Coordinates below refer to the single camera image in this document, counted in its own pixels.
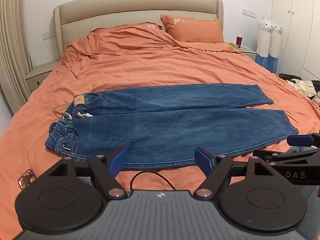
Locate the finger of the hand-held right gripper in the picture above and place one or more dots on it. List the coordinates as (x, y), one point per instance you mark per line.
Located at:
(287, 156)
(298, 140)

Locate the white wardrobe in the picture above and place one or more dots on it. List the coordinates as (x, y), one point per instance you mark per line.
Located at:
(297, 25)

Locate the dark red cup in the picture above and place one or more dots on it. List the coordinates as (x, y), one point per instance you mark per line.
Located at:
(239, 41)

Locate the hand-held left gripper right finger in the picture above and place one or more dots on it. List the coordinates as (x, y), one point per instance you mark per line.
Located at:
(203, 160)

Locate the white alpaca plush toy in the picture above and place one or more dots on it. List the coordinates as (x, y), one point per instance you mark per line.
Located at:
(275, 47)
(264, 37)

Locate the orange embroidered pillow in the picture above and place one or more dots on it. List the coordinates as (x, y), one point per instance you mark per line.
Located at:
(195, 28)

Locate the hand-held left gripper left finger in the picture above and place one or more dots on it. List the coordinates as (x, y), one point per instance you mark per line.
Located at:
(118, 160)

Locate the beige upholstered bed headboard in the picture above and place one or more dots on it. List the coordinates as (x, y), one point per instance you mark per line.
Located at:
(112, 12)

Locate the pile of light clothes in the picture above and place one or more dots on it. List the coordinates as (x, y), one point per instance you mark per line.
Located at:
(303, 86)

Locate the blue denim pants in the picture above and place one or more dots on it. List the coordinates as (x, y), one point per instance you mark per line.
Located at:
(175, 127)

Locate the beige curtain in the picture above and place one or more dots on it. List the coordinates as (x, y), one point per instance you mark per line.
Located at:
(12, 42)

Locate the white wall switch panel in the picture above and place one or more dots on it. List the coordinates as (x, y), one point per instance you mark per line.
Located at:
(249, 13)

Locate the white wall socket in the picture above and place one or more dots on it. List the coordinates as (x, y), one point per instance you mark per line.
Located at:
(46, 35)

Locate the orange duvet cover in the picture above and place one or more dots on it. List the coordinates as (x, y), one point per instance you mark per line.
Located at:
(150, 62)

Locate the beige nightstand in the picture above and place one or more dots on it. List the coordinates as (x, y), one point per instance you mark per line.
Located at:
(41, 73)
(247, 53)

